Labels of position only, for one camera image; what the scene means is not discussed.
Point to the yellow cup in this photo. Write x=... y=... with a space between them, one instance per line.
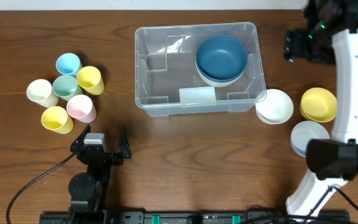
x=90 y=79
x=57 y=119

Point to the beige large bowl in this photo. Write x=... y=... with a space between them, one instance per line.
x=216 y=83

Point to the white small bowl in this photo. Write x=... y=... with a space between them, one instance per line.
x=275 y=108

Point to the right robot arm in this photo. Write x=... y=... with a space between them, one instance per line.
x=333 y=163

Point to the yellow cup lower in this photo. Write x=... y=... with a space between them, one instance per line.
x=57 y=119

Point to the green cup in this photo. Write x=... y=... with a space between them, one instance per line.
x=66 y=87

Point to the pink cup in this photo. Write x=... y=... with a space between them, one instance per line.
x=81 y=108

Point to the yellow cup upper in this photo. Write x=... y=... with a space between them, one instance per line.
x=90 y=79

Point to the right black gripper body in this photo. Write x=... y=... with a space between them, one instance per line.
x=312 y=48

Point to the dark blue bowl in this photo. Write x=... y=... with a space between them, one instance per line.
x=226 y=80
x=222 y=56

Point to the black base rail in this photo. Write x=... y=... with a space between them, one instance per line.
x=250 y=216

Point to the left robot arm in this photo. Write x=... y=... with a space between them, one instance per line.
x=88 y=189

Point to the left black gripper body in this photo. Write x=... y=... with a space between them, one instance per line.
x=112 y=160

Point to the clear plastic storage container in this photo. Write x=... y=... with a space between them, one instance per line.
x=167 y=80

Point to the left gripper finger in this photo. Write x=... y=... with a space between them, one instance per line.
x=124 y=146
x=78 y=143

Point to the cream white cup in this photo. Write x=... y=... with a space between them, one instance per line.
x=40 y=92

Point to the light blue cup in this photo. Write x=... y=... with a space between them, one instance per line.
x=68 y=64

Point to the yellow small bowl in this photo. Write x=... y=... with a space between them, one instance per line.
x=319 y=105

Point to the light grey small bowl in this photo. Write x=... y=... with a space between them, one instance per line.
x=303 y=132

